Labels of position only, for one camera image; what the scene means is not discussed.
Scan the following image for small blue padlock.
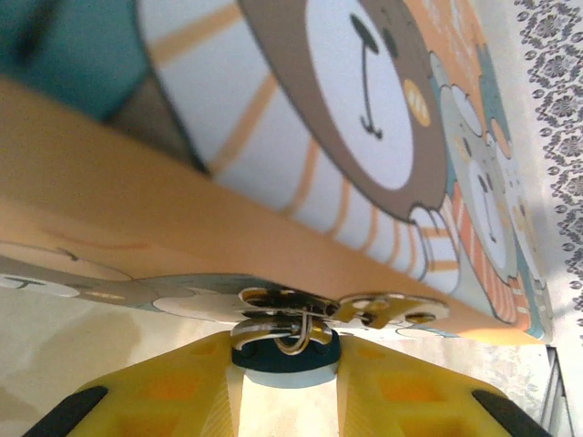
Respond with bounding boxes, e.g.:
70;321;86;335
230;313;342;391

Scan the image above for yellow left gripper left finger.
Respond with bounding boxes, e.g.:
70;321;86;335
26;331;245;437

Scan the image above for orange cartoon animal box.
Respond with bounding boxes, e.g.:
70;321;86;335
0;0;556;346

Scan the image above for aluminium frame rail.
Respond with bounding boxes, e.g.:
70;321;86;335
543;344;578;437

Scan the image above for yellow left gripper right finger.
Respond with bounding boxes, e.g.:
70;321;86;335
336;336;556;437

